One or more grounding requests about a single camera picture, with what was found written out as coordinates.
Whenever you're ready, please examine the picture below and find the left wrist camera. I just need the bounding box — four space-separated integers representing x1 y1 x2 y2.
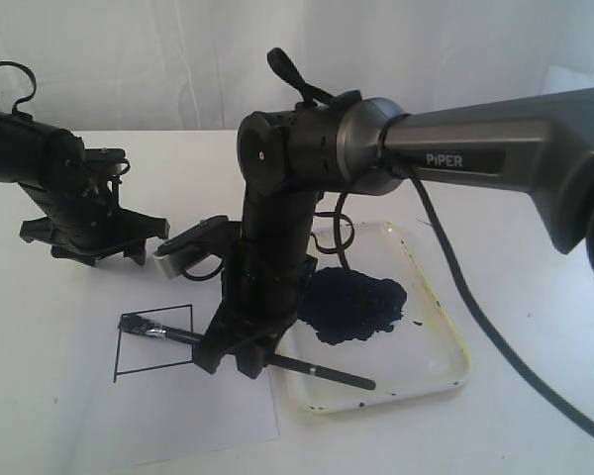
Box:
85 148 131 180

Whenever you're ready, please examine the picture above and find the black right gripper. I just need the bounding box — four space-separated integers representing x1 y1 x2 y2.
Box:
193 190 318 379

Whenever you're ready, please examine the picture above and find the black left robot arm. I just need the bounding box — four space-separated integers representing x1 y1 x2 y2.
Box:
0 113 169 266

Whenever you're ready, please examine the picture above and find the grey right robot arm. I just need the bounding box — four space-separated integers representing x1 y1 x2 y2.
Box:
194 88 594 377

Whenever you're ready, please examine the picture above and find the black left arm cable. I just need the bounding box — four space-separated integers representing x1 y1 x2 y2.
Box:
0 61 38 118

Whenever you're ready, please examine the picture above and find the white plastic paint tray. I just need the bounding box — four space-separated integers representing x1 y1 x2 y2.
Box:
278 222 471 414

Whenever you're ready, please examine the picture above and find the white backdrop curtain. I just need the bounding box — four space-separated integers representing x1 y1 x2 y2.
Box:
0 1 594 131

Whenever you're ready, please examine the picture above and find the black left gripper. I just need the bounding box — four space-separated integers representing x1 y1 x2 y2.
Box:
18 175 169 267

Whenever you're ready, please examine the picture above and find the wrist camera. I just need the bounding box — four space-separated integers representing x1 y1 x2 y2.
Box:
153 215 241 279
85 148 131 180

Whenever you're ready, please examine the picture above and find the white paper sheet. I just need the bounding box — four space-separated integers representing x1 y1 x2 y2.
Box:
52 258 278 474

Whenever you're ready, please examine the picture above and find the black paintbrush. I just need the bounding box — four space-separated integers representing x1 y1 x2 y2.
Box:
118 313 376 391

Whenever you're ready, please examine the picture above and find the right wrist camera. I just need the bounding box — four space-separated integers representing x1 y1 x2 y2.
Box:
153 215 241 279

